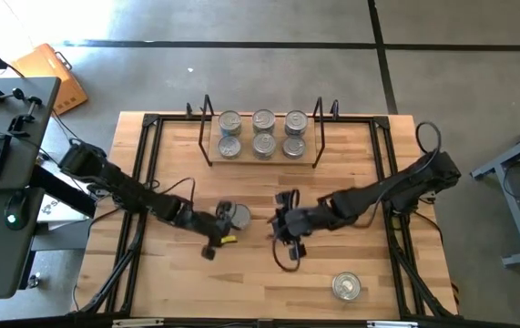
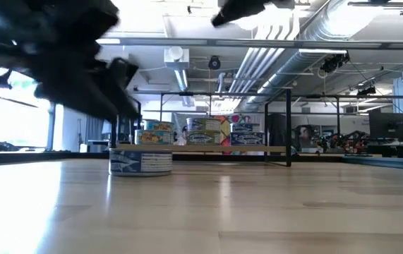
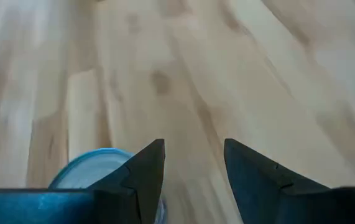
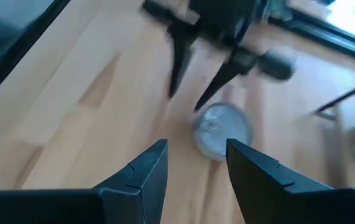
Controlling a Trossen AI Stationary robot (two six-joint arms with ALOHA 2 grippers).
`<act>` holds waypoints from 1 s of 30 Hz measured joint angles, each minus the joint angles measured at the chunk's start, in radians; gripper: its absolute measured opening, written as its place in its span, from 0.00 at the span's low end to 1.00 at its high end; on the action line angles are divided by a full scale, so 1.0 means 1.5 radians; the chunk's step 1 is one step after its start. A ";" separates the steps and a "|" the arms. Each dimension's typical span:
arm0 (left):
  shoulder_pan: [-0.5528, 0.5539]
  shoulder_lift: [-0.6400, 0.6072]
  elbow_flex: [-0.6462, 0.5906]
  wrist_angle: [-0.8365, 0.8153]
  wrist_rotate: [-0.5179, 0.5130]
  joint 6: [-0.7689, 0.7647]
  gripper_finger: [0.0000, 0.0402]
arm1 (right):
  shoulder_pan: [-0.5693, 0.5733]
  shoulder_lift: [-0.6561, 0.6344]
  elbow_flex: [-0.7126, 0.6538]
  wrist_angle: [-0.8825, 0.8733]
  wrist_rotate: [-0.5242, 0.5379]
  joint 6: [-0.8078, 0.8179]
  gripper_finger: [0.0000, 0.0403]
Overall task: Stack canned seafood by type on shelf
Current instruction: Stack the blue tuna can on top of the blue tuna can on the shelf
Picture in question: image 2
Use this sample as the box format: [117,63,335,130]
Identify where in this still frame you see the white square duct box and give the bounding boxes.
[163,46,191,71]

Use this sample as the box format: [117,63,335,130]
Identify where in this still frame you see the grey overhead crossbar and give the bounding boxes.
[97,37,403,50]

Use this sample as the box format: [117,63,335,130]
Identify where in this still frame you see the blue label tuna can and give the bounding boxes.
[229,131,266,147]
[108,147,173,178]
[231,122,260,133]

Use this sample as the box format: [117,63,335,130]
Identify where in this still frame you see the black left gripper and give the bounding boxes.
[33,52,143,121]

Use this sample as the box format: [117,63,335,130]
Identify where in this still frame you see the red black background robots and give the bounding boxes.
[319,130,368,155]

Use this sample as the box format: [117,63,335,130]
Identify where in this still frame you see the black hanging cable reel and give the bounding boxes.
[207,55,222,71]

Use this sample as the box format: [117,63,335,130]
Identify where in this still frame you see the wooden shelf black metal legs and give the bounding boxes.
[109,88,292,167]

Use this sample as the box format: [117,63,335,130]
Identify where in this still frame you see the thin black rig frame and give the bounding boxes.
[160,92,403,149]

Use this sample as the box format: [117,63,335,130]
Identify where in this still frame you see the colourful patterned panel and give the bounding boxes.
[210,113,255,156]

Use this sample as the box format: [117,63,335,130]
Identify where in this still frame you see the silver round air duct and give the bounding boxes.
[245,0,377,110]

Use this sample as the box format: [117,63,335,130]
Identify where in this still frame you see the green label can silver lid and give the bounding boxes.
[186,117,222,132]

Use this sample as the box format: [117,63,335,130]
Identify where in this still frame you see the black ceiling spotlight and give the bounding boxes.
[320,52,351,74]
[356,85,377,97]

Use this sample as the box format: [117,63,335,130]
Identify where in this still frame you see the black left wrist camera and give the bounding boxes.
[108,57,140,89]

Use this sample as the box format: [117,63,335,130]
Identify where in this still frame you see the black background monitor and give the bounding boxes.
[368,111,403,142]

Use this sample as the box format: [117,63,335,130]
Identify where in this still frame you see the grey curtain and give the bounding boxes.
[85,116,107,143]

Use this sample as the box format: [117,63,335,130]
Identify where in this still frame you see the person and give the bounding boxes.
[294,125,315,149]

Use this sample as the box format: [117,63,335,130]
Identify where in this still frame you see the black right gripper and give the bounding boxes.
[210,0,296,29]

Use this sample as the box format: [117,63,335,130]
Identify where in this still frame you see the white ceiling pipes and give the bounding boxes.
[227,13,294,95]

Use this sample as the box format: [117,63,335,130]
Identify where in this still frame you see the green label can gold lid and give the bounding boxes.
[186,130,222,146]

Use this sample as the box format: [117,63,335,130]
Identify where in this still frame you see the black upright panel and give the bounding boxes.
[267,113,287,146]

